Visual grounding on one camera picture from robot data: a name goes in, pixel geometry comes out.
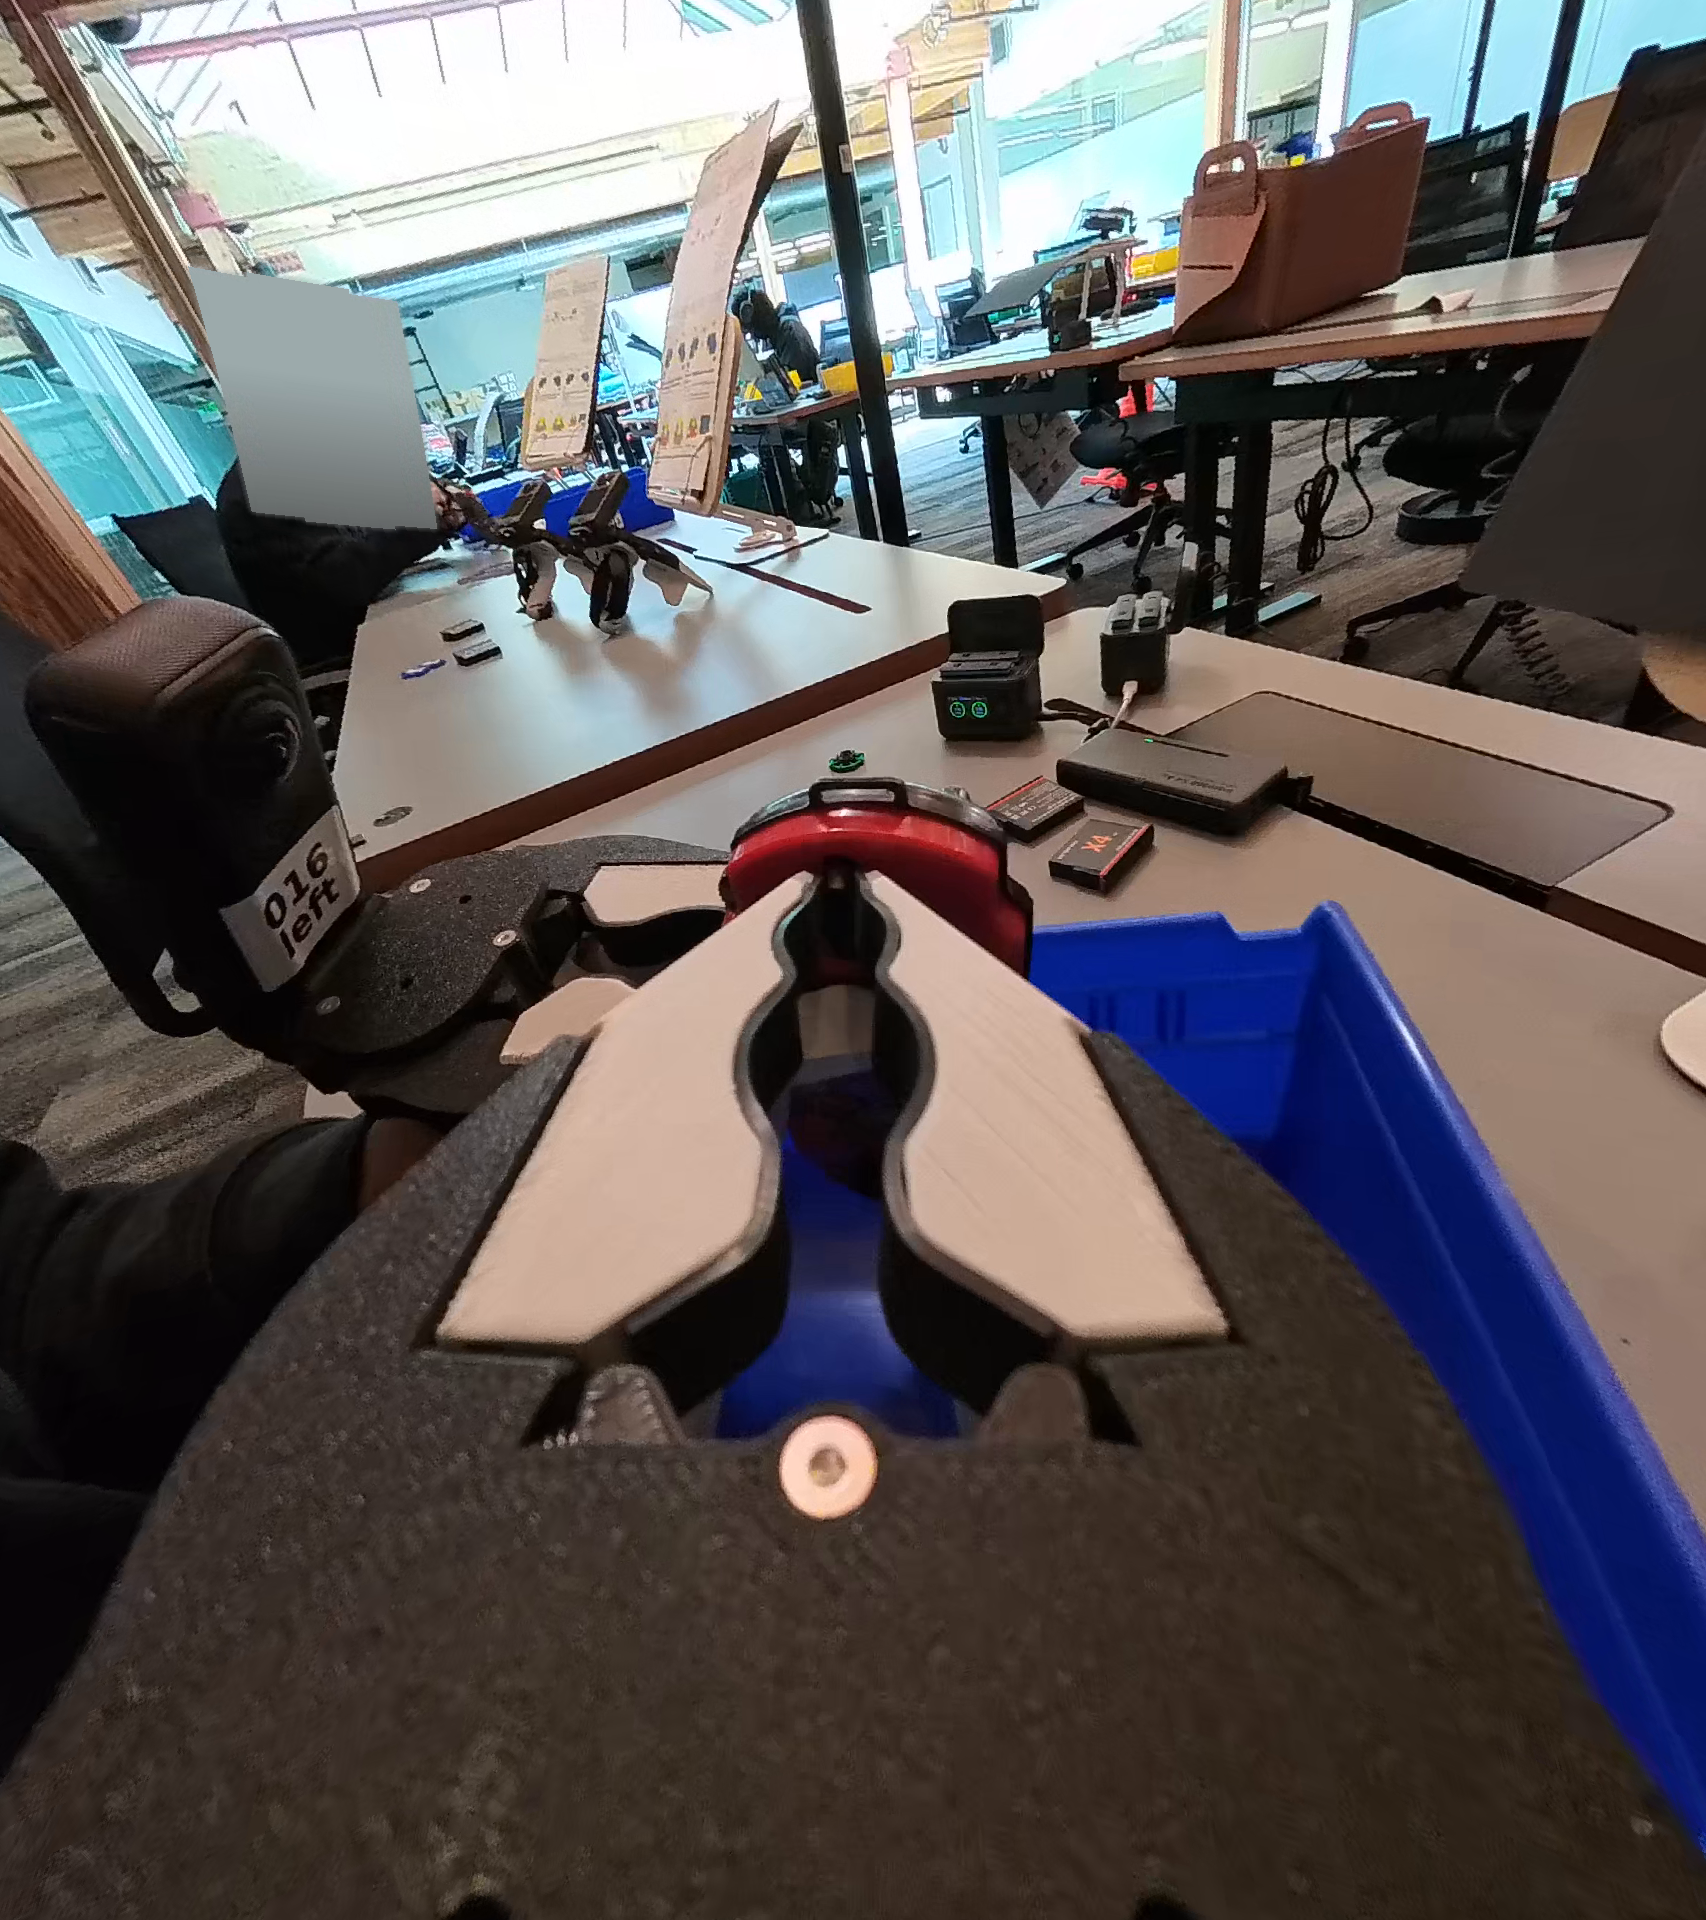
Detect black flat power hub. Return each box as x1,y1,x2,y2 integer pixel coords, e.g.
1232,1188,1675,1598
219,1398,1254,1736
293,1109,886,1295
1055,725,1312,837

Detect cardboard instruction board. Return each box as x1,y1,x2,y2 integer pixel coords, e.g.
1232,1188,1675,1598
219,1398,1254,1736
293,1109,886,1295
520,253,613,470
646,103,803,516

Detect dark desk flap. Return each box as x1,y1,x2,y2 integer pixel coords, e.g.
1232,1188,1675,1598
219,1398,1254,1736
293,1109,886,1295
1168,689,1672,889

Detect printed cardboard sheet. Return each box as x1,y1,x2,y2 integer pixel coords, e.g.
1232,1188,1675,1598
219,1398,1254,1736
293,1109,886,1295
1006,407,1084,509

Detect brown cardboard box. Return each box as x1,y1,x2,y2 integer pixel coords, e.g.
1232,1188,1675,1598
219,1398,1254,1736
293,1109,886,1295
1173,101,1432,347

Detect red handheld game toy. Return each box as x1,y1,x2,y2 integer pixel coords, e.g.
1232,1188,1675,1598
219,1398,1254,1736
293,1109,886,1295
723,776,1036,1201

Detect large black board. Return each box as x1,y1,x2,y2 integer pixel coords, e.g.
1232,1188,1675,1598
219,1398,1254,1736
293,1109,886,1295
1460,0,1706,647

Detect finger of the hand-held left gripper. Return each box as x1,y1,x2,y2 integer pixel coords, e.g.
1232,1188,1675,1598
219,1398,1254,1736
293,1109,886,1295
500,978,640,1070
581,862,732,931

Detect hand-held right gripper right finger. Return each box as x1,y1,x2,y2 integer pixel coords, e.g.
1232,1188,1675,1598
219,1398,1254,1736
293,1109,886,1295
865,872,1231,1390

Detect black metal pole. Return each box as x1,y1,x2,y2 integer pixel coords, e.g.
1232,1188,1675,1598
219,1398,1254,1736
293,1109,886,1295
796,0,916,542

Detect idle hand-held gripper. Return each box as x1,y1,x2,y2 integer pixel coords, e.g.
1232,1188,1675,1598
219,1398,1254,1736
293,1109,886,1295
462,480,565,619
565,467,717,632

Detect blue plastic bin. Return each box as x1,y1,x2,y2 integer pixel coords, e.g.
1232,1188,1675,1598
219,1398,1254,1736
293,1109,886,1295
715,899,1706,1896
471,463,677,542

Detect charger cable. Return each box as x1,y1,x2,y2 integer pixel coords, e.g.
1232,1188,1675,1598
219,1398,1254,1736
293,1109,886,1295
1041,682,1148,744

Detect small black charger dock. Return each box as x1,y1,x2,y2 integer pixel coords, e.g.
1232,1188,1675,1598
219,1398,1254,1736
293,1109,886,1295
1100,592,1175,695

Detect black red battery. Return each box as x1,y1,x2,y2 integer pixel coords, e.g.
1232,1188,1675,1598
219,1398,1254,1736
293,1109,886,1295
1048,816,1157,894
985,776,1089,841

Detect black charging case green lights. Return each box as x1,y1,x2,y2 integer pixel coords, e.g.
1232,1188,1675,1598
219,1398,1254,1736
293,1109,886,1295
932,593,1048,744

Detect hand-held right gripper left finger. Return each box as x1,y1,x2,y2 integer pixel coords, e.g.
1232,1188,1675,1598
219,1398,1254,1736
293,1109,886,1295
437,872,814,1390

